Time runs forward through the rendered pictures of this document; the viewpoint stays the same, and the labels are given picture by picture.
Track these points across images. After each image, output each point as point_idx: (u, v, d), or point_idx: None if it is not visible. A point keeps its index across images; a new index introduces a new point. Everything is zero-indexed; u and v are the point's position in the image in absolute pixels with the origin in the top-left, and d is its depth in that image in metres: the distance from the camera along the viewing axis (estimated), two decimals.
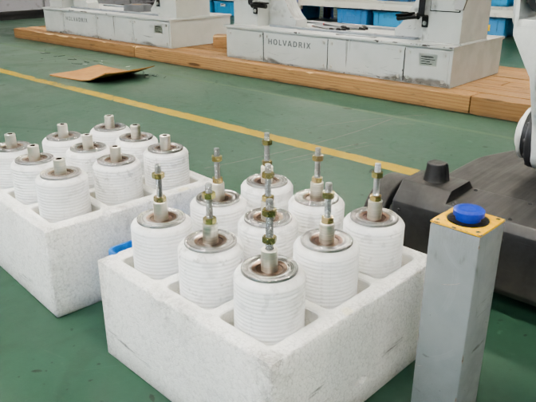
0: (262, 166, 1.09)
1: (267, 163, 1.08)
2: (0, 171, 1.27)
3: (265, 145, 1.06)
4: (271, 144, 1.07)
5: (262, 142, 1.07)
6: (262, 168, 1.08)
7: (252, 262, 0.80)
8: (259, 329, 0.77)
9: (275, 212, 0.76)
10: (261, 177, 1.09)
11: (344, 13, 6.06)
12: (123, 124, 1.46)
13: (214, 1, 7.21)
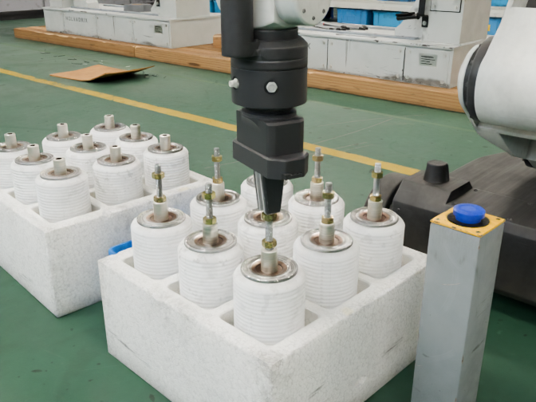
0: None
1: None
2: (0, 171, 1.27)
3: None
4: None
5: None
6: None
7: (252, 262, 0.80)
8: (259, 329, 0.77)
9: (266, 220, 0.75)
10: None
11: (344, 13, 6.06)
12: (123, 124, 1.46)
13: (214, 1, 7.21)
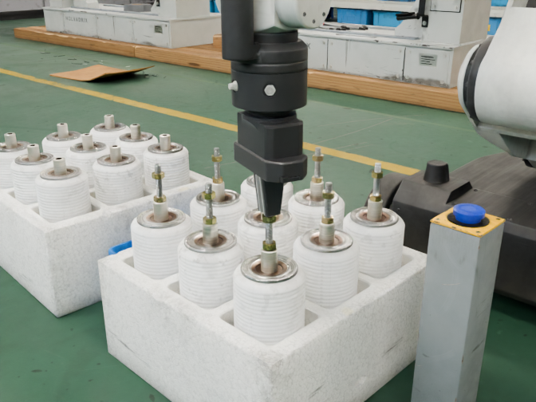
0: None
1: None
2: (0, 171, 1.27)
3: None
4: None
5: None
6: None
7: (252, 262, 0.80)
8: (259, 329, 0.77)
9: (264, 222, 0.76)
10: None
11: (344, 13, 6.06)
12: (123, 124, 1.46)
13: (214, 1, 7.21)
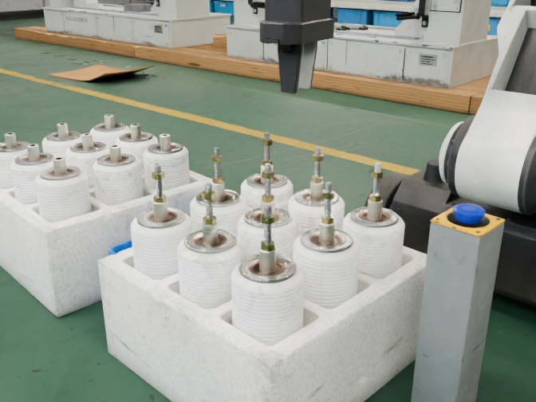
0: (262, 166, 1.09)
1: (267, 163, 1.08)
2: (0, 171, 1.27)
3: (265, 145, 1.06)
4: (271, 144, 1.07)
5: (262, 142, 1.07)
6: (262, 168, 1.08)
7: (254, 260, 0.81)
8: (246, 325, 0.78)
9: (269, 222, 0.76)
10: (261, 177, 1.09)
11: (344, 13, 6.06)
12: (123, 124, 1.46)
13: (214, 1, 7.21)
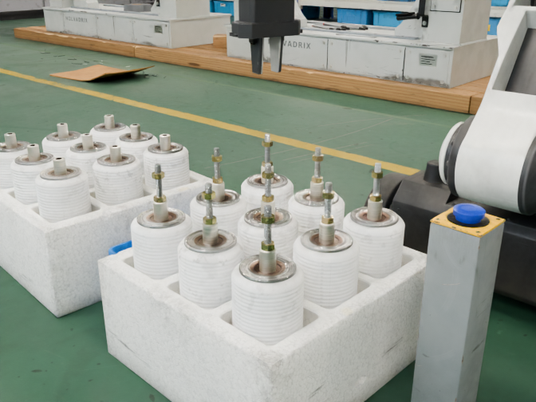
0: None
1: None
2: (0, 171, 1.27)
3: (266, 147, 1.07)
4: (272, 145, 1.07)
5: (262, 143, 1.07)
6: (262, 166, 1.09)
7: (254, 260, 0.81)
8: (246, 325, 0.78)
9: (269, 222, 0.76)
10: None
11: (344, 13, 6.06)
12: (123, 124, 1.46)
13: (214, 1, 7.21)
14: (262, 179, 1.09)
